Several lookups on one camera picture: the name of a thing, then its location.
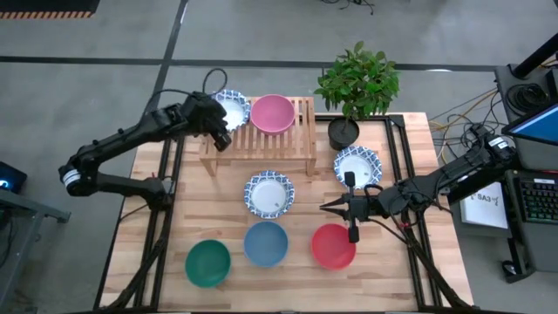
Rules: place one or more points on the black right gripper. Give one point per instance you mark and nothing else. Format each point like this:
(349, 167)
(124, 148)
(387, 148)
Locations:
(362, 207)

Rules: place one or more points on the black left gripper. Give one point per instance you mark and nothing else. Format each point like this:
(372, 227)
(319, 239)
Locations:
(202, 113)

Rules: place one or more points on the blue patterned paper bowl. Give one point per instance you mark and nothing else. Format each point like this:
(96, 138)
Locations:
(237, 111)
(269, 195)
(364, 161)

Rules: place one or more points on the red bowl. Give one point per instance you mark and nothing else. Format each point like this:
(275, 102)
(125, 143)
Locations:
(331, 248)

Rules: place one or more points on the pink bowl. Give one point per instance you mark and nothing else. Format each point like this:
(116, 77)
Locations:
(272, 114)

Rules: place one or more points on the green bowl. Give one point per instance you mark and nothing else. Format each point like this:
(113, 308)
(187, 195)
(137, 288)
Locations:
(208, 263)

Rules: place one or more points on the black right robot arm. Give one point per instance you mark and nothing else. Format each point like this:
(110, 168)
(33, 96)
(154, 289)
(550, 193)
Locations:
(436, 179)

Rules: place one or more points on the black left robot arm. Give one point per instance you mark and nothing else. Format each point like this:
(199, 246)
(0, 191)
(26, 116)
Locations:
(126, 133)

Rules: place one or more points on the wooden slatted shelf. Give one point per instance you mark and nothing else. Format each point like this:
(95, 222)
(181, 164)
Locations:
(261, 146)

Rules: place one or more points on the green potted plant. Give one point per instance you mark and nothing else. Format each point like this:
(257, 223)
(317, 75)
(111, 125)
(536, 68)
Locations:
(359, 78)

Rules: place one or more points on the black diagonal bar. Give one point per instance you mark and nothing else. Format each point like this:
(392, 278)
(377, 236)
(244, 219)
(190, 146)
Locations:
(468, 192)

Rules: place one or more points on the white paper sheet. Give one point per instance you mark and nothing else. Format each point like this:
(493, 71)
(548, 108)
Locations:
(484, 211)

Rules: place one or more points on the black stand foot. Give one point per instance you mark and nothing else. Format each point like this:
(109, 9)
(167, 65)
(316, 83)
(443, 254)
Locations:
(512, 257)

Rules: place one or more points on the gray metal side table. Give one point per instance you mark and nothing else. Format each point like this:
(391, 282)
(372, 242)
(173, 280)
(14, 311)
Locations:
(43, 209)

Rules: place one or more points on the black hazard-striped mat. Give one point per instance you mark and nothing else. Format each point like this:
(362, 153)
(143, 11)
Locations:
(43, 5)

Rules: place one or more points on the gray equipment cart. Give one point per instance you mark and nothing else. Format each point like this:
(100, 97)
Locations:
(536, 244)

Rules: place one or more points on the black backlit keyboard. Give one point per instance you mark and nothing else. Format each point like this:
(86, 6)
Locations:
(540, 200)

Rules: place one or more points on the dark device with blue light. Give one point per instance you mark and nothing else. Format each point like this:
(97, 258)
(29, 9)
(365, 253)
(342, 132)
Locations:
(11, 176)

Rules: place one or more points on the laptop with blue screen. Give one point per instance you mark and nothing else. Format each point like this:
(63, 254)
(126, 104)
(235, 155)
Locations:
(538, 126)

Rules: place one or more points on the black rig pole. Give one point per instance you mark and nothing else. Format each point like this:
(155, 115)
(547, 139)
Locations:
(538, 54)

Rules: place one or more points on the black aluminium table frame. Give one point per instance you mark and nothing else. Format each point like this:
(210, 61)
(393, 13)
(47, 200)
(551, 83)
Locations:
(160, 270)

